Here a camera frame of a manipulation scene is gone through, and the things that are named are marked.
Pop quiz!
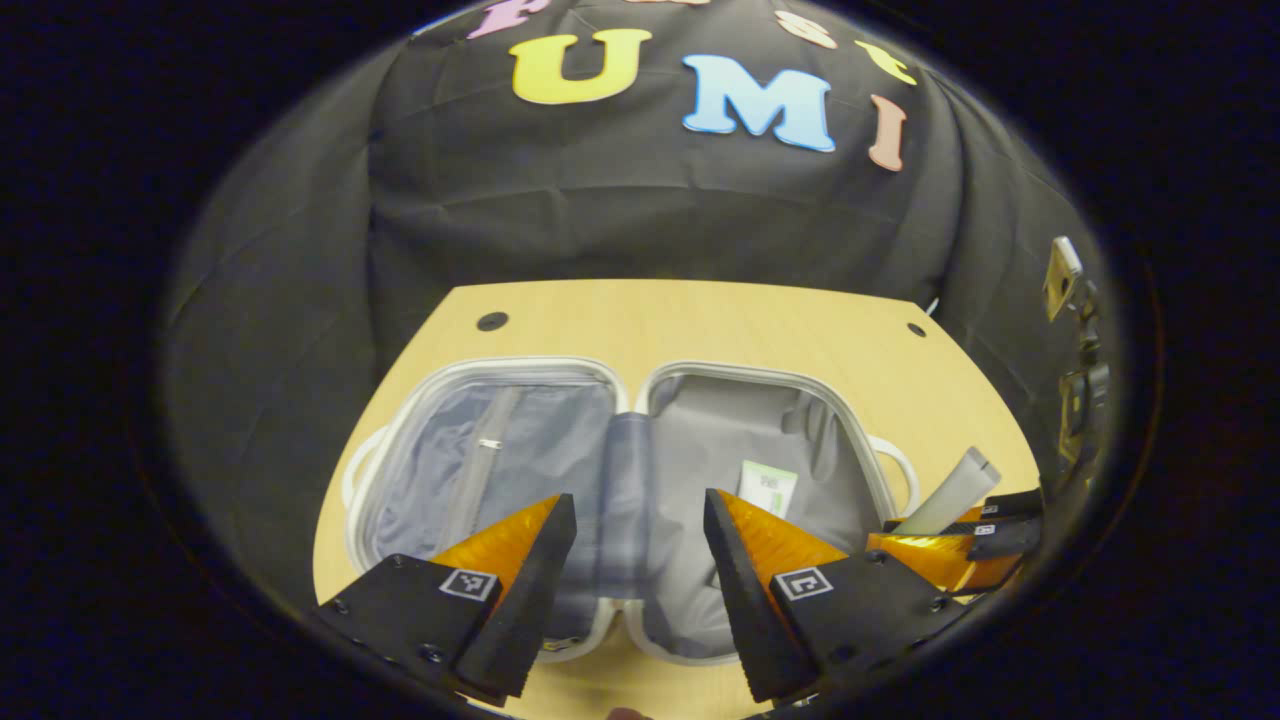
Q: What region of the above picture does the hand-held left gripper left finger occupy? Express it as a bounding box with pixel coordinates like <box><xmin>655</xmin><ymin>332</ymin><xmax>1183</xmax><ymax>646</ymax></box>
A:
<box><xmin>318</xmin><ymin>493</ymin><xmax>579</xmax><ymax>706</ymax></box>

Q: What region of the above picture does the grey skin care tube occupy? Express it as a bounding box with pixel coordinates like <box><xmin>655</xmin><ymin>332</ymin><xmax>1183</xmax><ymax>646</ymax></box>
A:
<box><xmin>893</xmin><ymin>447</ymin><xmax>1001</xmax><ymax>536</ymax></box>

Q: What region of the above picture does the black backdrop cloth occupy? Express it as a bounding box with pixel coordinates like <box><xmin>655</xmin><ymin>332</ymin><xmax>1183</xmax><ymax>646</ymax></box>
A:
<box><xmin>165</xmin><ymin>0</ymin><xmax>1116</xmax><ymax>611</ymax></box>

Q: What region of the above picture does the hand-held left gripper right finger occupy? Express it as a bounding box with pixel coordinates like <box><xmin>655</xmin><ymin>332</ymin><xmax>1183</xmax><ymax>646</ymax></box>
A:
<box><xmin>703</xmin><ymin>488</ymin><xmax>966</xmax><ymax>704</ymax></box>

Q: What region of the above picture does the white green-label skin care sachet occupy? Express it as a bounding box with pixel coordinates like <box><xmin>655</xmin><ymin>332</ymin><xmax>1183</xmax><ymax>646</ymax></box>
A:
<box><xmin>738</xmin><ymin>460</ymin><xmax>799</xmax><ymax>519</ymax></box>

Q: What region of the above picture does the white suitcase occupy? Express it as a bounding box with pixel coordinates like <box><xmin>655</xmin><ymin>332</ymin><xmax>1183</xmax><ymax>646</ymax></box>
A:
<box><xmin>340</xmin><ymin>357</ymin><xmax>921</xmax><ymax>666</ymax></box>

